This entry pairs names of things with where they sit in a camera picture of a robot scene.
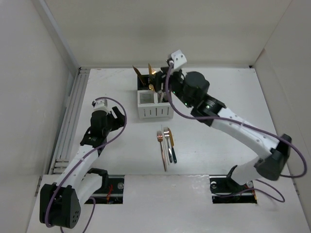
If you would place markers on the white ceramic spoon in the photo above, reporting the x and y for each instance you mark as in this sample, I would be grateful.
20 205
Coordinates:
161 96

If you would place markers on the rose gold knife green handle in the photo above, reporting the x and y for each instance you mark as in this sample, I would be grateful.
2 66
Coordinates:
152 72

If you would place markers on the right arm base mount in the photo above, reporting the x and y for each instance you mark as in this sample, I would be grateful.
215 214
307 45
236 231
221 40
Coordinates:
227 191

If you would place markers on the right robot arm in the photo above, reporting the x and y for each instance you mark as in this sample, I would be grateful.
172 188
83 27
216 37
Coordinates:
272 153

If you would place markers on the silver fork green handle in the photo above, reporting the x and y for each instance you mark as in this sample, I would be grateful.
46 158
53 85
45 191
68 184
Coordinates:
166 135

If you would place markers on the white utensil caddy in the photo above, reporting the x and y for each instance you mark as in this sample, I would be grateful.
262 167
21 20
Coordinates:
149 107

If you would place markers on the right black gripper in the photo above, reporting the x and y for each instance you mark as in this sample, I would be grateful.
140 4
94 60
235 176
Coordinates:
160 78

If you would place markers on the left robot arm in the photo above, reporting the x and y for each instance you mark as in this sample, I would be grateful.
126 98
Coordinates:
61 201

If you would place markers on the black utensil caddy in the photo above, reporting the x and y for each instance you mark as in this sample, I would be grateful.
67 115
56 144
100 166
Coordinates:
148 80

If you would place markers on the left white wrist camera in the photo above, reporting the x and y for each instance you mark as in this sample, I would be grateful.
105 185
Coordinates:
100 105

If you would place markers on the rose gold fork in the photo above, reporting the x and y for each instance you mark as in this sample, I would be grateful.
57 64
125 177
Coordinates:
160 140

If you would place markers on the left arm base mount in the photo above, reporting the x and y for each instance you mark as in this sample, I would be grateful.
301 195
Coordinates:
112 190

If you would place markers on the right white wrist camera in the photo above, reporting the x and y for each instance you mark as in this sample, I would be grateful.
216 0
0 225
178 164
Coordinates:
176 60

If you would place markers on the rose gold spoon green handle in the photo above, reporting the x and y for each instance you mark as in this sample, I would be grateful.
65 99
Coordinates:
151 87

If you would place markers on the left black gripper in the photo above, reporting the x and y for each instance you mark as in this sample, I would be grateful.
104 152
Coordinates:
118 122

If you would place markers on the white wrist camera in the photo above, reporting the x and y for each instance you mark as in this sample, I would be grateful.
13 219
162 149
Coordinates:
176 60
100 105

